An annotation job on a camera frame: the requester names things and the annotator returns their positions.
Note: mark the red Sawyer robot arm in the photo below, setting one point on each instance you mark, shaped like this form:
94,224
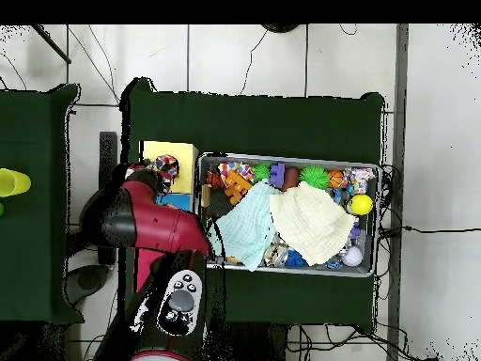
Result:
158,225

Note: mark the wooden box with three holes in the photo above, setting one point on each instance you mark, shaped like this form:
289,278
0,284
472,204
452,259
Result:
188,161

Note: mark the orange plastic building block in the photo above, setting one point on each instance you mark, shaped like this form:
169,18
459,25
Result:
236,186

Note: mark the mint green muslin cloth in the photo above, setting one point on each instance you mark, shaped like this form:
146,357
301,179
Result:
248,225

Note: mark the small green spiky ball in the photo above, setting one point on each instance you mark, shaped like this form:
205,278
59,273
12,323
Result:
262,172

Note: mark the purple plastic building block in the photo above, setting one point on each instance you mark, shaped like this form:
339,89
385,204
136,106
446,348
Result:
277,176

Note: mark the brown toy football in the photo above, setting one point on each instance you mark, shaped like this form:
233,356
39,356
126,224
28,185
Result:
290,177

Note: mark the cream yellow muslin cloth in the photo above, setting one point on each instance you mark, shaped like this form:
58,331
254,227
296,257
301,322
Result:
312,222

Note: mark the dark green tablecloth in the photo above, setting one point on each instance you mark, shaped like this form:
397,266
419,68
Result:
30,244
244,124

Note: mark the large green spiky ball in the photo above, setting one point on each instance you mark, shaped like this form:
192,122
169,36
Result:
313,176

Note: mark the orange mini basketball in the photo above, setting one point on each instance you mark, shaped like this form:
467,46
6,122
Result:
335,178

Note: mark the yellow plastic ball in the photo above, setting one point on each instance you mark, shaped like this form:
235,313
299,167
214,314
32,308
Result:
360,205

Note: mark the black round stand base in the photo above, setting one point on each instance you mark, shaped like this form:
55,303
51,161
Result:
280,27

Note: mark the yellow-green plastic cup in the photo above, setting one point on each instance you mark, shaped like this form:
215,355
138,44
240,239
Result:
13,182

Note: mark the black metal rod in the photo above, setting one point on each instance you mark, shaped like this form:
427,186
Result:
52,45

